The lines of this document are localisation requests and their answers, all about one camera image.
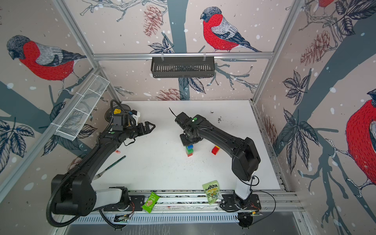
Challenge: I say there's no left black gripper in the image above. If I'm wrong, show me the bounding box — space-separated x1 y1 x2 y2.
123 121 155 139

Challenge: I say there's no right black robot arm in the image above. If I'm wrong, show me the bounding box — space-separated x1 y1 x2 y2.
175 112 261 212

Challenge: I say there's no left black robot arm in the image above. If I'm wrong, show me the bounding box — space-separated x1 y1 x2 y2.
46 116 156 227

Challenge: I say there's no yellow pot with black lid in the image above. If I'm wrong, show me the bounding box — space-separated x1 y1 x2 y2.
105 104 131 122

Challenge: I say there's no large green snack bag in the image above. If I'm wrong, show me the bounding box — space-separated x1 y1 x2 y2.
202 180 223 205

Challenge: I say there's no small green snack packet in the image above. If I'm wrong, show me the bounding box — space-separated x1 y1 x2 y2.
142 192 160 213

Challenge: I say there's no black hanging wire basket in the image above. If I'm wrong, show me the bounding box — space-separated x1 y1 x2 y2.
151 56 215 78

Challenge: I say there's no metal fork green handle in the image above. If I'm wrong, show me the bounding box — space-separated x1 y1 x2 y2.
93 155 126 181

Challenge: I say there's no white wire mesh basket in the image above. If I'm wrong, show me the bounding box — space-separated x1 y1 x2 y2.
55 75 110 141

